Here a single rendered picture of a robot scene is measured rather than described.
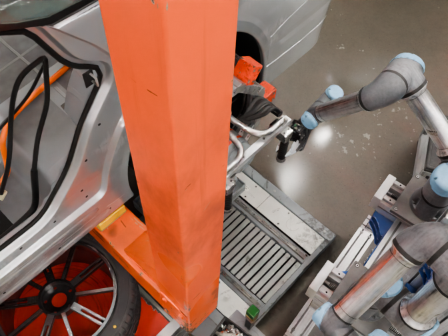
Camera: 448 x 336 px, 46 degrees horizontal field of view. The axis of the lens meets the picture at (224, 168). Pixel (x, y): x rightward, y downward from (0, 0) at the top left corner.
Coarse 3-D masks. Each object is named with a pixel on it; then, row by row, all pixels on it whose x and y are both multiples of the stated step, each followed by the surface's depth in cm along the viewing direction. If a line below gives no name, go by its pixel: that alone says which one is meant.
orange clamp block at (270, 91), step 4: (264, 80) 235; (260, 84) 234; (264, 84) 234; (268, 84) 234; (268, 88) 233; (272, 88) 233; (268, 92) 231; (272, 92) 232; (264, 96) 230; (268, 96) 231; (272, 96) 234; (268, 100) 233; (272, 100) 237
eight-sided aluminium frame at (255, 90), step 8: (240, 80) 206; (240, 88) 204; (248, 88) 210; (256, 88) 216; (264, 88) 222; (232, 96) 203; (248, 96) 228; (256, 96) 224; (248, 104) 232; (256, 120) 237; (248, 136) 243
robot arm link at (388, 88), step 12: (384, 72) 188; (372, 84) 188; (384, 84) 185; (396, 84) 184; (348, 96) 200; (360, 96) 192; (372, 96) 188; (384, 96) 186; (396, 96) 186; (312, 108) 219; (324, 108) 211; (336, 108) 205; (348, 108) 200; (360, 108) 196; (372, 108) 191; (312, 120) 217; (324, 120) 215
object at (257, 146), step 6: (288, 120) 212; (276, 132) 208; (264, 138) 206; (270, 138) 207; (258, 144) 205; (264, 144) 206; (246, 150) 203; (252, 150) 204; (258, 150) 205; (246, 156) 202; (252, 156) 204; (240, 162) 200; (246, 162) 203; (234, 168) 199
